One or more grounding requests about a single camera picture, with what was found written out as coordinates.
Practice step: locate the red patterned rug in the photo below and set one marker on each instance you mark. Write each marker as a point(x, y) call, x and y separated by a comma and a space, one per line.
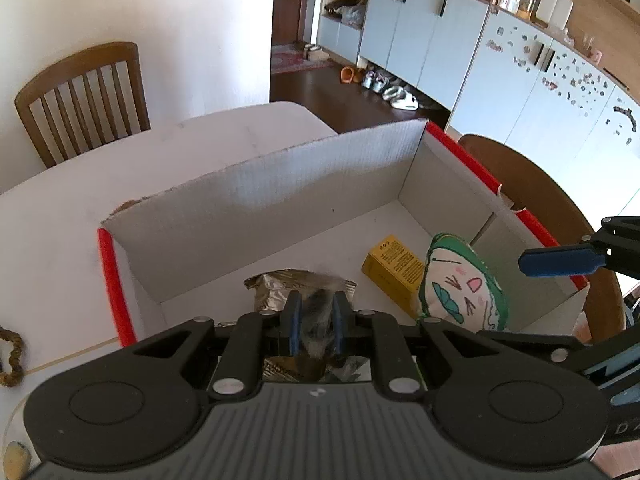
point(292, 62)

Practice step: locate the brown slatted wooden chair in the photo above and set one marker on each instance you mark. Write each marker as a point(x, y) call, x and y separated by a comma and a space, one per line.
point(75, 62)

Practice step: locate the green white cat plush pendant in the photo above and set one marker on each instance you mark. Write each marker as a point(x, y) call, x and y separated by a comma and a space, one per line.
point(460, 285)

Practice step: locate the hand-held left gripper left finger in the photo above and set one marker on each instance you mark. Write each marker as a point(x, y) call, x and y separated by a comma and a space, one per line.
point(292, 325)

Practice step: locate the grey fluffy item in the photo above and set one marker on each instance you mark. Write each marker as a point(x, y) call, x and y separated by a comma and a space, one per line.
point(317, 315)

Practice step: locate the grey sneakers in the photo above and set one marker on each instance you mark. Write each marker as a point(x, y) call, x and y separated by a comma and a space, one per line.
point(377, 82)

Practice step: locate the white shoes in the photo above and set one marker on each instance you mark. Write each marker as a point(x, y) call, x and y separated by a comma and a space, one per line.
point(402, 99)

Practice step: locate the white square container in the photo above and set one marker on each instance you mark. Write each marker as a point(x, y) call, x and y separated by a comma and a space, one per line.
point(554, 7)

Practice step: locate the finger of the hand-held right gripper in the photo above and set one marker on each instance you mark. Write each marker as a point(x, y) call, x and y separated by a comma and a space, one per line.
point(540, 342)
point(555, 260)

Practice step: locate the gold foil packet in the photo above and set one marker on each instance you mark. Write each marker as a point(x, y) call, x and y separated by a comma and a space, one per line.
point(270, 287)

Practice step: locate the small yellow box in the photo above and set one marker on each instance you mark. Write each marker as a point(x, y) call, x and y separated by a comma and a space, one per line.
point(392, 260)

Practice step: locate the dark wooden door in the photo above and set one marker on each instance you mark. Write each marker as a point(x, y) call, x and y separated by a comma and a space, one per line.
point(290, 0)

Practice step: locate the light blue wall cabinet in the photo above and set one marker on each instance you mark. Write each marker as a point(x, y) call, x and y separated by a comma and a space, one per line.
point(425, 35)

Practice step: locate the red and white cardboard box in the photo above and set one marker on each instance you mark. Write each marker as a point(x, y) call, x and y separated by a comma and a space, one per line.
point(300, 195)

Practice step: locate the brown round-backed chair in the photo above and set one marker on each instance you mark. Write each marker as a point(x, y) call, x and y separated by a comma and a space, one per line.
point(525, 180)

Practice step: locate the orange shoes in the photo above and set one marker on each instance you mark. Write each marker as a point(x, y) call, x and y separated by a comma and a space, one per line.
point(350, 75)

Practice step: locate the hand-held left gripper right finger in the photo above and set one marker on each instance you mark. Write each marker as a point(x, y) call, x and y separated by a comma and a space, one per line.
point(340, 322)

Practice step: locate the cabinet stickers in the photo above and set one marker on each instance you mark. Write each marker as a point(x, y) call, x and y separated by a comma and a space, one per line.
point(575, 75)

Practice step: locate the yellowish small object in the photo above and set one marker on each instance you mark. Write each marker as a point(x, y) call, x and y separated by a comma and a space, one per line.
point(19, 457)

